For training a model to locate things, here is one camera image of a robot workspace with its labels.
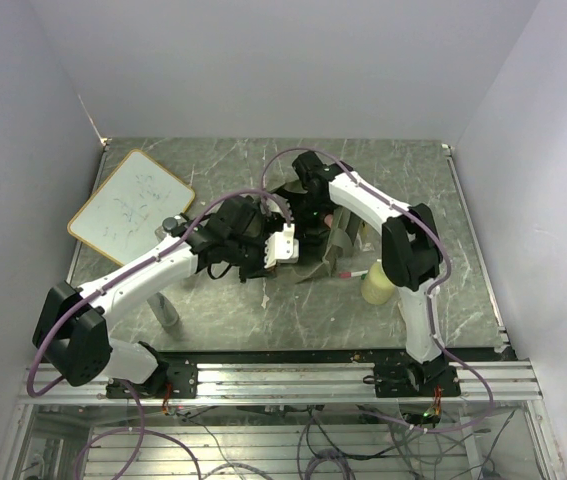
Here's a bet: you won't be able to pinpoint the olive green canvas bag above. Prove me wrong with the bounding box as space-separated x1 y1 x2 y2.
240 180 362 284

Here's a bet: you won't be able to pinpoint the clear square bottle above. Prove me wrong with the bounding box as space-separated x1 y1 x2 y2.
154 215 188 242

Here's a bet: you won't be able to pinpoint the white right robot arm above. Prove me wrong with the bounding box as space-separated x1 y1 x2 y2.
292 151 451 396

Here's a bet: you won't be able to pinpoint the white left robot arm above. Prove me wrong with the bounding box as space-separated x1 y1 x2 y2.
26 190 296 398

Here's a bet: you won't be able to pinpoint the clear perfume bottle, black cap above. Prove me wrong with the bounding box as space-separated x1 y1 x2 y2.
357 221 374 252

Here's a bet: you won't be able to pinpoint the red and white marker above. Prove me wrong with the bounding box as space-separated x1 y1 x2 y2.
338 270 369 278

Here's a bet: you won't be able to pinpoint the grey metallic tube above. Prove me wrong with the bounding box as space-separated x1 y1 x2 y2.
147 292 180 328

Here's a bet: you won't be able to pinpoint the yellow-green pump bottle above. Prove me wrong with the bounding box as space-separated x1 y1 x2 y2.
360 260 396 305

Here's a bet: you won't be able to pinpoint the yellow-framed small whiteboard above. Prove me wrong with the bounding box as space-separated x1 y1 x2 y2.
67 149 195 265

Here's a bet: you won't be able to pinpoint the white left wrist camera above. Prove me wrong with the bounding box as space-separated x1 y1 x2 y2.
264 224 299 269

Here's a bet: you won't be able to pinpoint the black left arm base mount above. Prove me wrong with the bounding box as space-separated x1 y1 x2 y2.
102 360 199 399

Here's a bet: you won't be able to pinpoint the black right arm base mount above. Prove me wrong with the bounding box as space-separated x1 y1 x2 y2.
362 364 461 398

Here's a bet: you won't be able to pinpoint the aluminium rail frame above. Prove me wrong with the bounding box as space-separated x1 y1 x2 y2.
0 349 567 479

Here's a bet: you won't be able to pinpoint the loose cables under table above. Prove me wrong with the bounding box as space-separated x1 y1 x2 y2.
127 399 509 480

